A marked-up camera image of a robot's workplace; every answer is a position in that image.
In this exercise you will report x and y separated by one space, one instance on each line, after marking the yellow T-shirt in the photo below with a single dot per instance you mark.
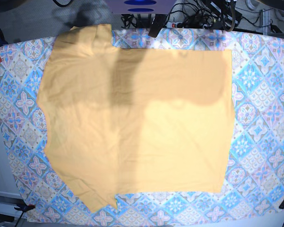
123 121

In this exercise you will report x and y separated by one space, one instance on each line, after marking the white power strip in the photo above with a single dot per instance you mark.
174 24

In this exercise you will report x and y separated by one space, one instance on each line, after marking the black clamp top centre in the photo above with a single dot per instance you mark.
157 24

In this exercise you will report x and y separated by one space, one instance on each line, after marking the patterned blue tablecloth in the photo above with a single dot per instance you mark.
254 181

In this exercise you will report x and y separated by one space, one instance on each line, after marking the orange black clamp bottom left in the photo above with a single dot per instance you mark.
24 209

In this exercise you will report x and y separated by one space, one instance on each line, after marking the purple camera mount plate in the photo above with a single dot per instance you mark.
140 6

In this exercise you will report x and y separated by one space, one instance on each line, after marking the white rail bottom left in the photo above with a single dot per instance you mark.
8 202

